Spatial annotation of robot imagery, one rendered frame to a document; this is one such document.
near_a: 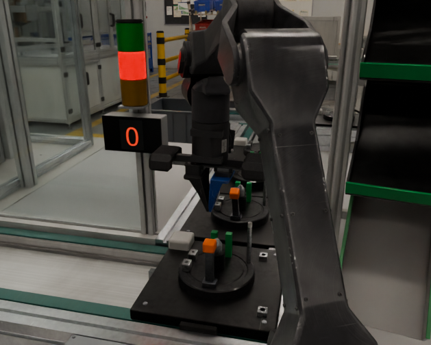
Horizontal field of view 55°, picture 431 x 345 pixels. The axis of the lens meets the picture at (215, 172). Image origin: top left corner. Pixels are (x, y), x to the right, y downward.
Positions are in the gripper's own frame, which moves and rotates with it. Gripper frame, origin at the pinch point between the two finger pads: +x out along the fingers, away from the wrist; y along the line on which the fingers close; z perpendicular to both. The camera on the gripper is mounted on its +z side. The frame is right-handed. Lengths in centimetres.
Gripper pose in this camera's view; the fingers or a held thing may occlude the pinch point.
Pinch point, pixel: (210, 192)
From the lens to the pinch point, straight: 67.4
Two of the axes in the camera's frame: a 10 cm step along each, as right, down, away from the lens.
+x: -0.1, 9.3, 3.8
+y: -9.7, -1.0, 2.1
